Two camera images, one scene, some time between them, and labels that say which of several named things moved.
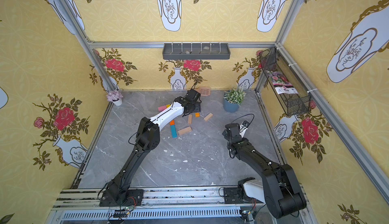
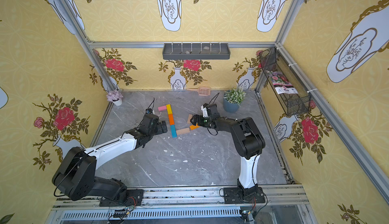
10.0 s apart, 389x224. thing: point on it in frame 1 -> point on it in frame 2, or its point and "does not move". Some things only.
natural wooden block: x=190 y=118 does not move
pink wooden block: x=161 y=108 does not move
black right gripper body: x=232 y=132 -> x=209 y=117
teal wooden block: x=173 y=131 does not move
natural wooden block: x=184 y=130 does not move
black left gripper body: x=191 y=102 -> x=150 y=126
